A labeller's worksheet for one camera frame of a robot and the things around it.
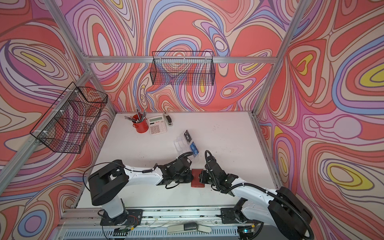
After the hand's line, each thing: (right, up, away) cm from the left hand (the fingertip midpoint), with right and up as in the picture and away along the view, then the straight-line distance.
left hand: (197, 179), depth 85 cm
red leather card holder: (-1, -2, 0) cm, 2 cm away
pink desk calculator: (-29, +31, +24) cm, 49 cm away
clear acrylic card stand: (-8, +19, +11) cm, 24 cm away
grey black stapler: (-21, +36, +25) cm, 49 cm away
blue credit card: (-2, +17, +4) cm, 17 cm away
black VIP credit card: (-6, +24, +9) cm, 26 cm away
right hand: (+2, 0, 0) cm, 2 cm away
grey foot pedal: (-5, -16, -18) cm, 24 cm away
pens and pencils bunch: (-42, +36, +20) cm, 59 cm away
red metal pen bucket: (-40, +30, +22) cm, 55 cm away
